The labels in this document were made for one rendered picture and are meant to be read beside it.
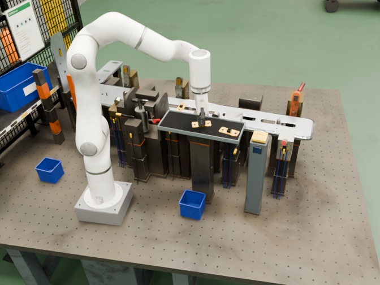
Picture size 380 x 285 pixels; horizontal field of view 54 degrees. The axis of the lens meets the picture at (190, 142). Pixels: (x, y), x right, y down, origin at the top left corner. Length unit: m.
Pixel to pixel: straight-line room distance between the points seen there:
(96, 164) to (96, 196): 0.20
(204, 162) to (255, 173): 0.24
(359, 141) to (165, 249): 2.34
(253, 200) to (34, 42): 1.64
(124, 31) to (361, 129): 2.81
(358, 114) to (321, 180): 1.95
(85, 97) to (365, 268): 1.36
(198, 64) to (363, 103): 2.92
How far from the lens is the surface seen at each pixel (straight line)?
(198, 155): 1.73
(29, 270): 2.25
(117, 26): 1.42
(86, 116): 1.59
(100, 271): 2.20
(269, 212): 1.92
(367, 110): 4.10
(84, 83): 1.51
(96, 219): 1.92
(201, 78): 1.50
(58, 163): 2.19
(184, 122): 1.69
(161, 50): 1.44
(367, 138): 3.71
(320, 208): 1.99
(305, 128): 1.96
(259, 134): 1.62
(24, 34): 2.52
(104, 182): 1.80
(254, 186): 1.77
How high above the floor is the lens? 2.14
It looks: 39 degrees down
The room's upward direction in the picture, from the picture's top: 3 degrees counter-clockwise
